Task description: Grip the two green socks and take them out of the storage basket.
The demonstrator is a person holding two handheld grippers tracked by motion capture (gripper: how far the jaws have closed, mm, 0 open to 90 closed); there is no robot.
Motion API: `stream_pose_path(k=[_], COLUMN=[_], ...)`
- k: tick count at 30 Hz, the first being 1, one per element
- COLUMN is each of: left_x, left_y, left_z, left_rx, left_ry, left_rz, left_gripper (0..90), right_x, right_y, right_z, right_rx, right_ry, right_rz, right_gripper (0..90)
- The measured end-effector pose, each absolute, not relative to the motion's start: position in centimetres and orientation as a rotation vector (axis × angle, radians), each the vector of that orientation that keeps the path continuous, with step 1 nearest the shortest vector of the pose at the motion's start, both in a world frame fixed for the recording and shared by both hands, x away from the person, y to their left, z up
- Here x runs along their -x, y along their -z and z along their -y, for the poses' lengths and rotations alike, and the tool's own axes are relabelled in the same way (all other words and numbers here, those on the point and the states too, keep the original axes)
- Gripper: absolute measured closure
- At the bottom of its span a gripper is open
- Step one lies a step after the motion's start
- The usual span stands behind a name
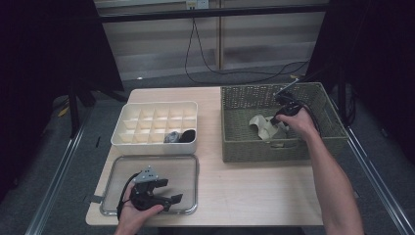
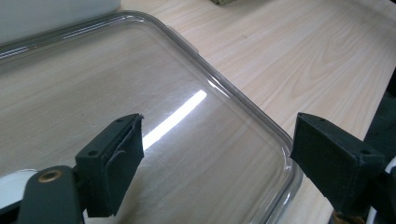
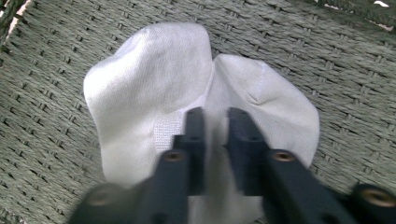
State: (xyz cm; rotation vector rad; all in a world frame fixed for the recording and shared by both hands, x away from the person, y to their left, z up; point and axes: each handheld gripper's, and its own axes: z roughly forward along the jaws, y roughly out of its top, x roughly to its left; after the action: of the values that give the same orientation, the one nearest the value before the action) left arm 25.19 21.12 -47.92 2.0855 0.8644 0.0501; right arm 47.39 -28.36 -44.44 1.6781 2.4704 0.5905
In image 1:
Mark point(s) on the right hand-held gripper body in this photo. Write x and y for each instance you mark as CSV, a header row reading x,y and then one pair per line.
x,y
288,106

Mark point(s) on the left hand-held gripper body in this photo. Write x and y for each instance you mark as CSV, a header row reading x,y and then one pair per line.
x,y
143,197

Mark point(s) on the beige sock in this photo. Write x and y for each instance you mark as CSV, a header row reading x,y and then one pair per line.
x,y
281,133
261,127

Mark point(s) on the clear box lid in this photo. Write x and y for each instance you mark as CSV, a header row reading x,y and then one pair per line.
x,y
182,173

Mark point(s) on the white divided storage box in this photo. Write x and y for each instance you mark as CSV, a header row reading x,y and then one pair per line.
x,y
156,148

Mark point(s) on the green woven basket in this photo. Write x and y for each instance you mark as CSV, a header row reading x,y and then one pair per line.
x,y
244,151

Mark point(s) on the grey sock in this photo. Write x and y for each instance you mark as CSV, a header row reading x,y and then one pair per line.
x,y
174,134
169,138

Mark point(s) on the person's right hand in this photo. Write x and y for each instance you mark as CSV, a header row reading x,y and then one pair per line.
x,y
300,124

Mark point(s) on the person's left hand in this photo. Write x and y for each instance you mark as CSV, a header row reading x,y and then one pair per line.
x,y
130,218

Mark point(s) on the yellow floor scrap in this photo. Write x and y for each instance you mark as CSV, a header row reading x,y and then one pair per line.
x,y
293,76
63,111

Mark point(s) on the grey tape piece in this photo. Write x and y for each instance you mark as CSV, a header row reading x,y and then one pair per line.
x,y
97,198

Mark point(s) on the black curtain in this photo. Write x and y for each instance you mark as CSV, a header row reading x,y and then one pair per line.
x,y
375,49
49,49

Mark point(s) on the black horizontal bar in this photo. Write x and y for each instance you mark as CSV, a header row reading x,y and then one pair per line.
x,y
228,12

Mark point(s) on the metal floor rail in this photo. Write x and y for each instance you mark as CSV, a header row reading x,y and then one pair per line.
x,y
375,182
55,186

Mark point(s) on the white wall socket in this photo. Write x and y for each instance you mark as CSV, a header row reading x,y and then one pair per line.
x,y
202,4

